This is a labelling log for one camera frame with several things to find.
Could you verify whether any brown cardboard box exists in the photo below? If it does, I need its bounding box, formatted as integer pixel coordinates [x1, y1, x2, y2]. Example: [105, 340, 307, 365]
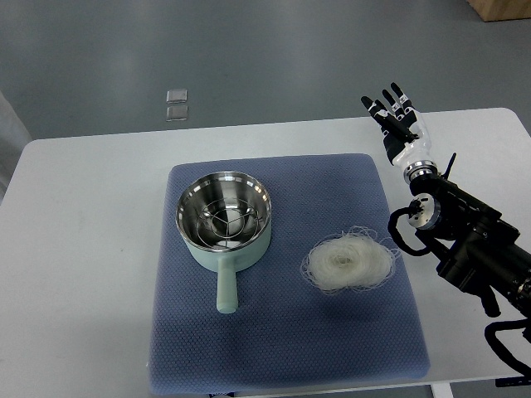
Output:
[467, 0, 530, 22]

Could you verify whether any upper metal floor plate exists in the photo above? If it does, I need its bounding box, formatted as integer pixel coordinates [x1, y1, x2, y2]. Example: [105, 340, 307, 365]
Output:
[166, 89, 188, 104]

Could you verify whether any metal floor plate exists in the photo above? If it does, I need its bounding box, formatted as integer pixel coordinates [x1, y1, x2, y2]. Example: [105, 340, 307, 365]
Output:
[166, 104, 188, 122]
[166, 89, 188, 104]

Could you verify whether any mint green pot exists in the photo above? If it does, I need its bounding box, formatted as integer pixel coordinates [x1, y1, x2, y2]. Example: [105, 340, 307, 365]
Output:
[175, 171, 272, 314]

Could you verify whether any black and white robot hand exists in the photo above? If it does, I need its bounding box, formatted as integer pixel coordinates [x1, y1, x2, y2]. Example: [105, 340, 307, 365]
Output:
[361, 83, 432, 170]

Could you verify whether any white fabric at left edge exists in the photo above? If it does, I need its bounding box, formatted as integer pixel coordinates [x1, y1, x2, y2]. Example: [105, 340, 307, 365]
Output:
[0, 93, 32, 200]

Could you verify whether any blue textured mat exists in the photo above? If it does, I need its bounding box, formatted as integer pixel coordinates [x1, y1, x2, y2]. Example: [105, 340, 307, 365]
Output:
[149, 154, 430, 396]

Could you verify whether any white table leg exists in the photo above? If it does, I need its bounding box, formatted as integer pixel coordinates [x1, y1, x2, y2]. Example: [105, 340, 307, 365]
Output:
[431, 382, 454, 398]

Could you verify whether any wire steaming rack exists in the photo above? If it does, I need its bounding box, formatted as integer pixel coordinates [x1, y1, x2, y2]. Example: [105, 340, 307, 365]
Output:
[193, 206, 261, 250]

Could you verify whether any white vermicelli nest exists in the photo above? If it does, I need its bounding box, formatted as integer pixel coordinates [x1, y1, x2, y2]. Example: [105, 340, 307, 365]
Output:
[300, 226, 401, 294]

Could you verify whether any lower metal floor plate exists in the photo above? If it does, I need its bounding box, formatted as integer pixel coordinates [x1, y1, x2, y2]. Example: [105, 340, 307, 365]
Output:
[166, 104, 188, 122]

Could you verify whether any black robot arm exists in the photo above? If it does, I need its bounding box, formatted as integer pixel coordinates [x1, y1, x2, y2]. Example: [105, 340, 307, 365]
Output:
[387, 160, 530, 386]

